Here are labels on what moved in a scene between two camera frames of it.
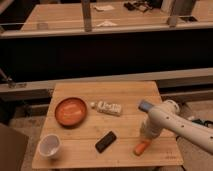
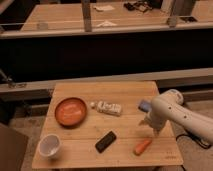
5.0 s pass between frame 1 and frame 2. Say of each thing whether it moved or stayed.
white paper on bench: stayed
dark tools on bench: stayed
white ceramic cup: stayed
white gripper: moved
